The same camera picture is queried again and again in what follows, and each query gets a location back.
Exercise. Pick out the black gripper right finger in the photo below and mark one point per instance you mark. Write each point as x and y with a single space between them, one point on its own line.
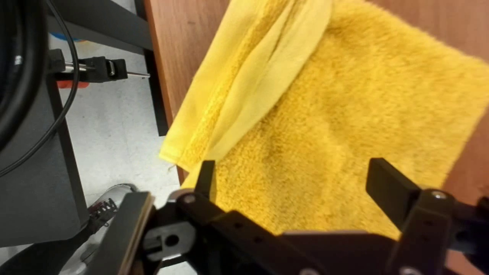
395 192

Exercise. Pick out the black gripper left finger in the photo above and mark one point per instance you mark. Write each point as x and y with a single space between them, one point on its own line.
207 178

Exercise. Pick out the black metal table frame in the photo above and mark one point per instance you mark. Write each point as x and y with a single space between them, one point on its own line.
101 20

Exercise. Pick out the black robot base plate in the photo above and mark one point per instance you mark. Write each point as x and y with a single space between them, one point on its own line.
36 193

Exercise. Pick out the yellow terry towel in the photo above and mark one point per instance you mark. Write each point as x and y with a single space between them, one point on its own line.
326 117

